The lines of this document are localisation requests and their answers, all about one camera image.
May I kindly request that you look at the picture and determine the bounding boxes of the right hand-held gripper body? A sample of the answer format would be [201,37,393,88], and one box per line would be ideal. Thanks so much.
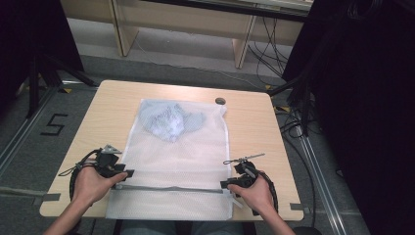
[222,153,266,189]

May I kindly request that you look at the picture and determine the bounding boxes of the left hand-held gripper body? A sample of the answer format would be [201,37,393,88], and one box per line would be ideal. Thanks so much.
[93,144,127,179]

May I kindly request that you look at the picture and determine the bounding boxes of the white mesh laundry bag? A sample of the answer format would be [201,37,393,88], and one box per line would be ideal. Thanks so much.
[105,98,244,221]

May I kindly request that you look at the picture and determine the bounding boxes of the person's right hand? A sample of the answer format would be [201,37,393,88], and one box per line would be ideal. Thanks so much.
[226,170,276,213]

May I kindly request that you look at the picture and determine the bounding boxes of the person's left hand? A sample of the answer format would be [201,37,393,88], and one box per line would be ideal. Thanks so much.
[71,164,129,208]

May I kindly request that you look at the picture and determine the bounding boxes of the person's legs in jeans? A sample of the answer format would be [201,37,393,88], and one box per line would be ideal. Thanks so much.
[119,219,245,235]

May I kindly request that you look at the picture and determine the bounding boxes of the grey tape strip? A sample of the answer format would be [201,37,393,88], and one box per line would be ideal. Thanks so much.
[41,192,62,203]
[289,202,311,212]

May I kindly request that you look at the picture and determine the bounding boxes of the blue-grey garment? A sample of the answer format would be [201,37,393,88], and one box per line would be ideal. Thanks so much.
[140,100,208,143]

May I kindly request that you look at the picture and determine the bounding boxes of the black tripod stand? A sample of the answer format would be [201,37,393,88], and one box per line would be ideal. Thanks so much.
[26,53,100,119]
[266,72,315,137]

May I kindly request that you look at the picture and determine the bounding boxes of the black curtain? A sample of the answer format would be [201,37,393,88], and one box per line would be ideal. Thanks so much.
[0,0,85,111]
[281,0,415,235]

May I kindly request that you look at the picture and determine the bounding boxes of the light wooden bench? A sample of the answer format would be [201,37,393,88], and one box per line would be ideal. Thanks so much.
[60,0,315,71]

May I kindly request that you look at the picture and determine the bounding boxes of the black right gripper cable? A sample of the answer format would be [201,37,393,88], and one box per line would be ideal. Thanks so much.
[252,170,280,217]

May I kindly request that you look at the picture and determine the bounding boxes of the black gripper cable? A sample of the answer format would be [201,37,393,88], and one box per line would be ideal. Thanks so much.
[252,170,280,217]
[58,147,104,203]

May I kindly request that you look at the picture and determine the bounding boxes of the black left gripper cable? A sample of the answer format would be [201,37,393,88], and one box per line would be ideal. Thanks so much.
[58,147,104,203]

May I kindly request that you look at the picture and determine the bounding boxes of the aluminium floor rail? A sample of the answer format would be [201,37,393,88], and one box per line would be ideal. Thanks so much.
[295,125,347,235]
[0,85,61,177]

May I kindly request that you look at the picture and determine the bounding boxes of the black floor cables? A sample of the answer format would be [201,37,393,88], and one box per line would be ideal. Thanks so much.
[247,15,290,86]

